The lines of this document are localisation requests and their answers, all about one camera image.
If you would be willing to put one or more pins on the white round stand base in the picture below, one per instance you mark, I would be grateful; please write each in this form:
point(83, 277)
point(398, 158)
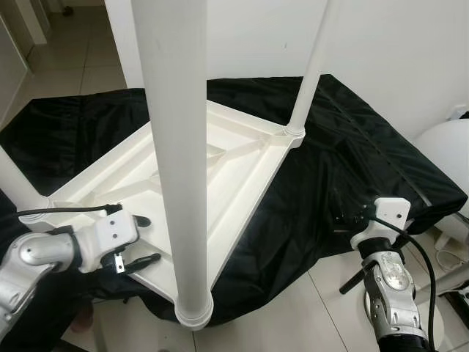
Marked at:
point(364, 306)

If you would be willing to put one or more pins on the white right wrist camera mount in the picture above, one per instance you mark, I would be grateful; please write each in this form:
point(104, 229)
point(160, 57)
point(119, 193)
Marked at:
point(392, 213)

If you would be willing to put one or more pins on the white plastic table leg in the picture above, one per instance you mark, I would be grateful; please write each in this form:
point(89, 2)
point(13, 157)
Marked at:
point(11, 183)
point(315, 66)
point(176, 147)

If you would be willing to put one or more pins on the black table cloth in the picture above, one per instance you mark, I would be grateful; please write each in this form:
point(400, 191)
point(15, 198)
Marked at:
point(352, 169)

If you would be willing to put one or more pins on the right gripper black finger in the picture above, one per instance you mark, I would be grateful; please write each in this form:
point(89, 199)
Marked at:
point(338, 204)

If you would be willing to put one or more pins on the pink person shoe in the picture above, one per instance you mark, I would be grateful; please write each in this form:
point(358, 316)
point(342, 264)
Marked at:
point(82, 317)

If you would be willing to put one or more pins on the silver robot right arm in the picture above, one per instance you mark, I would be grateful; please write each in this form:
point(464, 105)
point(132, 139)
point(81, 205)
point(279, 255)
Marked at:
point(392, 293)

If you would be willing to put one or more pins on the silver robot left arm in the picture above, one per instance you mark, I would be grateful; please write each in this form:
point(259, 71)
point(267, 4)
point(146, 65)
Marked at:
point(29, 257)

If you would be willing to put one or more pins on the small white plastic object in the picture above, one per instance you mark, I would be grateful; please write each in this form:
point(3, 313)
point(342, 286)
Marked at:
point(451, 235)

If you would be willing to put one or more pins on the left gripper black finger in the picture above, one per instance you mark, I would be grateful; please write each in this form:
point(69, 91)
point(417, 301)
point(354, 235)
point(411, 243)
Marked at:
point(146, 261)
point(140, 220)

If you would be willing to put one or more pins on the white stand pole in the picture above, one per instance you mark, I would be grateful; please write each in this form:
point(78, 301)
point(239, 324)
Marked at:
point(453, 279)

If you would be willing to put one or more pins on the dark grey metal table leg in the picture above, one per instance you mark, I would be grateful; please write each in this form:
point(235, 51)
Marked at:
point(352, 282)

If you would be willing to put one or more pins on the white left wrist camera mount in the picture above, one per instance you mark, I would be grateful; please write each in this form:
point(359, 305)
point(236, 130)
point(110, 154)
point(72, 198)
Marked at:
point(113, 235)

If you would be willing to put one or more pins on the white plastic table top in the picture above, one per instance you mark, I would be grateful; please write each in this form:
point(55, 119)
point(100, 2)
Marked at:
point(242, 176)

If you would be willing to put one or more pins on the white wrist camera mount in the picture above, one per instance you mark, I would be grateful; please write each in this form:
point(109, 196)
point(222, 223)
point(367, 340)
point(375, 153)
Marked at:
point(392, 213)
point(113, 235)

